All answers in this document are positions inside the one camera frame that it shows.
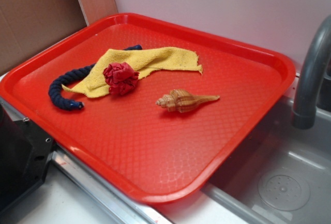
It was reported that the tan striped seashell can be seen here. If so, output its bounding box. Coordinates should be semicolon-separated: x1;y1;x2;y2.
156;89;220;113

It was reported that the dark blue rope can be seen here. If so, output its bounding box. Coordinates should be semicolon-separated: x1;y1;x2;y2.
48;44;143;111

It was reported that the brown cardboard panel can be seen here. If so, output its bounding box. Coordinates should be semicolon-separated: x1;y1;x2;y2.
1;0;118;74

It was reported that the grey faucet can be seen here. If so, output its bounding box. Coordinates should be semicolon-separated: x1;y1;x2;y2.
291;16;330;129

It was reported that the red crumpled fabric ball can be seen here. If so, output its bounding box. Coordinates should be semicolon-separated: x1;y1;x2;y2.
103;62;139;96

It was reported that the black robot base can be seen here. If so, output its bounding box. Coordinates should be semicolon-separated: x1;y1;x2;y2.
1;107;54;214

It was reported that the grey toy sink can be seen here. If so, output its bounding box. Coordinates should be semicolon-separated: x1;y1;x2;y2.
160;98;330;223

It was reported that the red plastic tray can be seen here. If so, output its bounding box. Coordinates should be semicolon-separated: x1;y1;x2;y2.
1;13;295;205

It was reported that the yellow cloth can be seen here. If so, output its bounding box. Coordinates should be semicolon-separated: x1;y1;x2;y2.
62;47;203;98

